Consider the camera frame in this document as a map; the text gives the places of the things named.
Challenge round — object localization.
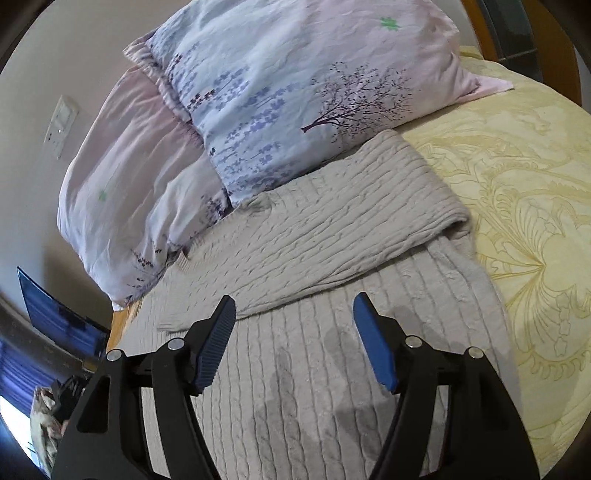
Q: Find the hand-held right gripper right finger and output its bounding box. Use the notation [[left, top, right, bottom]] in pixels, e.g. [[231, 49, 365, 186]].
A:
[[353, 292, 540, 480]]

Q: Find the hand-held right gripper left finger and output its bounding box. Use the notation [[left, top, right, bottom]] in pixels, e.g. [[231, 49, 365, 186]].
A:
[[51, 295, 238, 480]]

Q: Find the beige cable-knit sweater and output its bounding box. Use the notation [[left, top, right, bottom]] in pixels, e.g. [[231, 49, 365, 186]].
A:
[[141, 129, 525, 480]]

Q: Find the dark flat screen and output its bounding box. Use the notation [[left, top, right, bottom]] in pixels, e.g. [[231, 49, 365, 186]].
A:
[[17, 266, 110, 360]]

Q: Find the pile of clutter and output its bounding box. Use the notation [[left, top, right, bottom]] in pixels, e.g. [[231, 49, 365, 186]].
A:
[[28, 375, 93, 476]]

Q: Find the pink floral pillow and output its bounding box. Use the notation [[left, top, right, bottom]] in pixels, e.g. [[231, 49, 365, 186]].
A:
[[57, 65, 232, 311]]

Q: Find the yellow patterned bedspread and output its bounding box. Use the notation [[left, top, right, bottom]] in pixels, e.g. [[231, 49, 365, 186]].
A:
[[398, 45, 591, 478]]

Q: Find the floral pillow with tree print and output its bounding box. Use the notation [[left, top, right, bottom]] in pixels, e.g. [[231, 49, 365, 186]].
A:
[[123, 0, 515, 208]]

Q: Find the wooden headboard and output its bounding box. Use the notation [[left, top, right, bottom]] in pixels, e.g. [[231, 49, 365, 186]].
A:
[[462, 0, 581, 104]]

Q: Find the wooden bed frame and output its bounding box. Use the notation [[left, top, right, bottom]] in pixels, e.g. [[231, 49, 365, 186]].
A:
[[107, 301, 141, 358]]

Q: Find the white wall switch plate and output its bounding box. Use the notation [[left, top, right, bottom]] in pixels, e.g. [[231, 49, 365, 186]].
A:
[[43, 95, 80, 160]]

